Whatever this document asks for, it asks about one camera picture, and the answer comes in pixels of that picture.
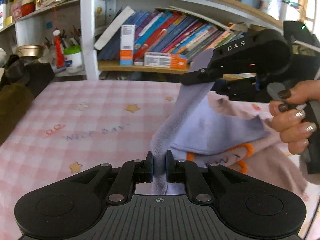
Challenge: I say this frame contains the cream white jacket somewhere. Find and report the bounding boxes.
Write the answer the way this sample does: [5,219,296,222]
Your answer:
[0,48,7,68]

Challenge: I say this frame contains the brass metal bowl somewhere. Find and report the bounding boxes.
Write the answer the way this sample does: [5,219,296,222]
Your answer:
[15,44,44,58]

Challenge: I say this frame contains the red tassel ornament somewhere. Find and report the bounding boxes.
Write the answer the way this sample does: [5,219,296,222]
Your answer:
[53,28,65,68]

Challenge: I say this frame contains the dark brown clothes pile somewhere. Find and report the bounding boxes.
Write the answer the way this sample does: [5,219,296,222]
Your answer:
[1,54,55,144]

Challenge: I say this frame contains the purple and pink sweater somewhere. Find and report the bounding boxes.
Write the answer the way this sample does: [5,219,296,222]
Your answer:
[150,47,309,202]

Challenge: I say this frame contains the upright white orange box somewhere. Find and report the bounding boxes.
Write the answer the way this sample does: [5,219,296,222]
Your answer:
[119,24,135,66]

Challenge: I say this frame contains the row of colourful books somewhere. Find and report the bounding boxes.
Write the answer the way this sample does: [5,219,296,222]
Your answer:
[95,7,244,66]

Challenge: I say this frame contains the flat white orange box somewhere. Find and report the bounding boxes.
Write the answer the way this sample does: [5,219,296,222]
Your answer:
[144,52,187,69]

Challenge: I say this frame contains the green lid white jar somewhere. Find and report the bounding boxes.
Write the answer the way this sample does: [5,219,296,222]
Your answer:
[63,45,83,74]

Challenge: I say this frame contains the pink cartoon table mat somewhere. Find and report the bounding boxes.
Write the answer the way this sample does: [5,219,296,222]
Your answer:
[1,81,180,239]

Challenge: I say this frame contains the wooden white bookshelf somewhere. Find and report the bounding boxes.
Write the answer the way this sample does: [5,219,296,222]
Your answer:
[0,0,318,81]

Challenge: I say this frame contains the right hand painted nails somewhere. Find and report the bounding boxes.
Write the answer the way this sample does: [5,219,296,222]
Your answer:
[269,80,319,154]

